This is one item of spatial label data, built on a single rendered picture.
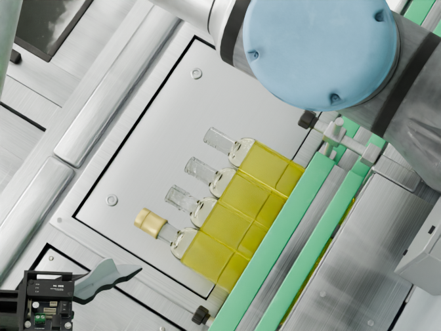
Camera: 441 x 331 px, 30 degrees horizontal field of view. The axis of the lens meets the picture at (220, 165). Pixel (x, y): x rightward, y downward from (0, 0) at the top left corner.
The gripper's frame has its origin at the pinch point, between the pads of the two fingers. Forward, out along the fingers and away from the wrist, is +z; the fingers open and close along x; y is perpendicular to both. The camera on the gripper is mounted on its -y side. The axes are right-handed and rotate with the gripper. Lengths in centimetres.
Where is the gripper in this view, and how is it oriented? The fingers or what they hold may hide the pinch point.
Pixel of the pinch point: (143, 330)
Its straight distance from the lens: 97.2
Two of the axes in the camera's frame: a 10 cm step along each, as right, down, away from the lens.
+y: 2.1, -5.4, -8.1
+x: -0.5, -8.4, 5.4
